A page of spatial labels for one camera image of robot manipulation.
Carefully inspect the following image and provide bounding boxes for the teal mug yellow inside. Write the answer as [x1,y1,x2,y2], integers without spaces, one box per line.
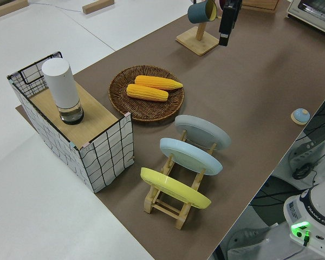
[187,0,218,25]

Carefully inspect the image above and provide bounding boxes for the light wooden block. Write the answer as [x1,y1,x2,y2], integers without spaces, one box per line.
[0,0,29,20]
[82,0,113,15]

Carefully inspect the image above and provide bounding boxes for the cream toaster oven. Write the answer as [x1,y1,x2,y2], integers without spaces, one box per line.
[284,0,325,42]

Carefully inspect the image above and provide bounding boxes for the round wicker basket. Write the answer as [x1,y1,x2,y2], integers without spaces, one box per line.
[108,64,185,125]

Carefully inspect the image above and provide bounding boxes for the grey plate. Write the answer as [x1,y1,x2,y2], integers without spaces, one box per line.
[174,114,231,152]

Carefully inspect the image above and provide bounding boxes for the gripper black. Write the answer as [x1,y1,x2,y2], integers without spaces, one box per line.
[218,0,243,47]

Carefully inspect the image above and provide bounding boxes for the white metal mount bracket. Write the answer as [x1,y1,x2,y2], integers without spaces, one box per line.
[222,226,277,260]
[285,132,319,174]

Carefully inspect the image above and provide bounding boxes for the blue bell wooden base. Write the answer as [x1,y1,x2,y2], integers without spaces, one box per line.
[290,108,311,126]

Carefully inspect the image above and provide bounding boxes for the yellow plate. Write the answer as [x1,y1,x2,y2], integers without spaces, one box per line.
[140,167,212,210]

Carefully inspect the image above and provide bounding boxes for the light blue plate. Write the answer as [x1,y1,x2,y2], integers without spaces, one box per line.
[159,137,224,177]

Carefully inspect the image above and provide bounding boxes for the wooden drawer cabinet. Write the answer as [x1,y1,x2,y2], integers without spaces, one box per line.
[242,0,281,14]

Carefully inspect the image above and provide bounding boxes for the grid-patterned wire storage box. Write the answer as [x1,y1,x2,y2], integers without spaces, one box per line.
[6,50,136,194]

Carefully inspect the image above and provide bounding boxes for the wooden plate rack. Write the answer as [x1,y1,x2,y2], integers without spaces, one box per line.
[143,129,219,231]

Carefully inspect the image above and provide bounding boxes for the brown table mat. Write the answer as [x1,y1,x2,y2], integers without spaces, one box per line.
[15,0,325,260]

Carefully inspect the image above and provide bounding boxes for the yellow corn cob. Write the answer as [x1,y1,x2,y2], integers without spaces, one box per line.
[126,83,170,102]
[134,75,184,92]

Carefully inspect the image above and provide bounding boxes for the black round connector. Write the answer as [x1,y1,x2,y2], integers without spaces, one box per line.
[291,163,314,180]

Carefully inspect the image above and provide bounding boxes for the thin blue cable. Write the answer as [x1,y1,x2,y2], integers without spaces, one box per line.
[27,0,83,13]

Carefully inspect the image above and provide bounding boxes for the white cylindrical humidifier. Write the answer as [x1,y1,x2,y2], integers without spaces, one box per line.
[41,58,85,126]

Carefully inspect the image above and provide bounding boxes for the black cable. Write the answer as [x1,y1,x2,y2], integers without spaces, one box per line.
[249,175,291,208]
[295,102,325,174]

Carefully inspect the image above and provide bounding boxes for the wooden mug tree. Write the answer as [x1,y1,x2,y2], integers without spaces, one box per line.
[175,21,221,57]

